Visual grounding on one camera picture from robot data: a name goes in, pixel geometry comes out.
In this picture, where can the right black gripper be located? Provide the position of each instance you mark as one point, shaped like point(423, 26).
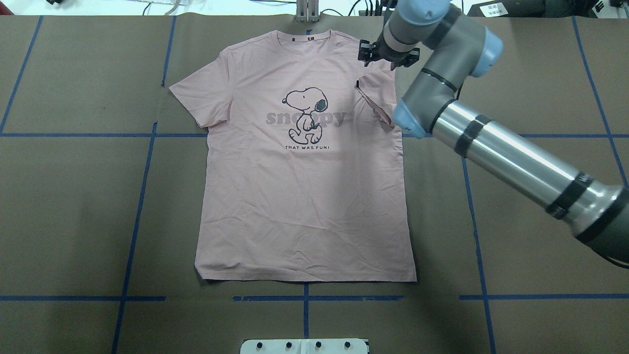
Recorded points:
point(391, 54)

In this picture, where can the pink Snoopy t-shirt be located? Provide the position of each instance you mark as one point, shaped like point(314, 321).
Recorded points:
point(304, 179)

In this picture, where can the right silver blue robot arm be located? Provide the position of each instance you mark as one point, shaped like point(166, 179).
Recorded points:
point(596, 213)

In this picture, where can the aluminium frame post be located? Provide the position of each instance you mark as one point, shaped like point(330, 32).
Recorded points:
point(307, 11)

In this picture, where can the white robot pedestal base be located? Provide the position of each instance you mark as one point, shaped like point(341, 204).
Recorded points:
point(306, 346)

